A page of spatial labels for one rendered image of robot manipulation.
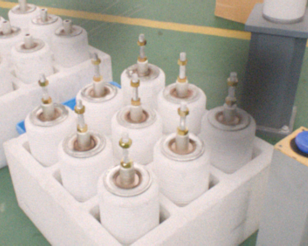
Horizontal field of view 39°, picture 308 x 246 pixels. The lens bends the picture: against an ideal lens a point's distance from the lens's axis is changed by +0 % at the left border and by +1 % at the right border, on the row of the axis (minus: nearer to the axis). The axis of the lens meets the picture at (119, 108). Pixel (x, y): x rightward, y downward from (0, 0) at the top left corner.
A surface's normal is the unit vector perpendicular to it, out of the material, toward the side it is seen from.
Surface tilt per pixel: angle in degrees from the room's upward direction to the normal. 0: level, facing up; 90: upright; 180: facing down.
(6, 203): 0
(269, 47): 90
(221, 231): 90
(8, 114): 90
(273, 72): 90
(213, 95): 0
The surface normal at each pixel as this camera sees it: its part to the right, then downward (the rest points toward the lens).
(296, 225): -0.78, 0.38
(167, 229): -0.05, -0.83
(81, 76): 0.64, 0.40
